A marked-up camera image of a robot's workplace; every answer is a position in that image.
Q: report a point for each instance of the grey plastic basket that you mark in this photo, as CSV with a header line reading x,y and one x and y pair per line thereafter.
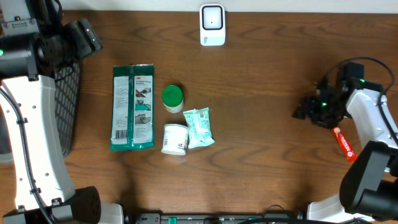
x,y
66,102

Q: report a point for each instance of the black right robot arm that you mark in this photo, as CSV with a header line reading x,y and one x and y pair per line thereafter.
x,y
356,110

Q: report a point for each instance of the green white package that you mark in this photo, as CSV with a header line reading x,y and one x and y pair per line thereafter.
x,y
133,108

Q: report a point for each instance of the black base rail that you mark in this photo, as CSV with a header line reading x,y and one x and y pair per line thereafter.
x,y
157,218

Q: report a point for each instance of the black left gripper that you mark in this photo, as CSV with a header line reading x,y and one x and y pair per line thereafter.
x,y
89,41

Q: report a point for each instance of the teal wet wipes pack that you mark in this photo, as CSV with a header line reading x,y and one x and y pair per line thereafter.
x,y
198,122

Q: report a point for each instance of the white barcode scanner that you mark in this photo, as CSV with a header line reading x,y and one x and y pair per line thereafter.
x,y
212,25

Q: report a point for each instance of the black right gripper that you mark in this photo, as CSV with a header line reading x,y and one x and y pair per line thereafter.
x,y
306,109

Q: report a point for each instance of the red stick sachet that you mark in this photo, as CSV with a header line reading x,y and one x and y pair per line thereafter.
x,y
344,144

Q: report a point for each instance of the white plastic cup container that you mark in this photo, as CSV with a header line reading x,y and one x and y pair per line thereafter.
x,y
175,139

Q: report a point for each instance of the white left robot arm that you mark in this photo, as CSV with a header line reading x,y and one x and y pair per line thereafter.
x,y
35,45

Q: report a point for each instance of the green cap bottle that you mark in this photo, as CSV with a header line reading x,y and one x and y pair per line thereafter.
x,y
172,98

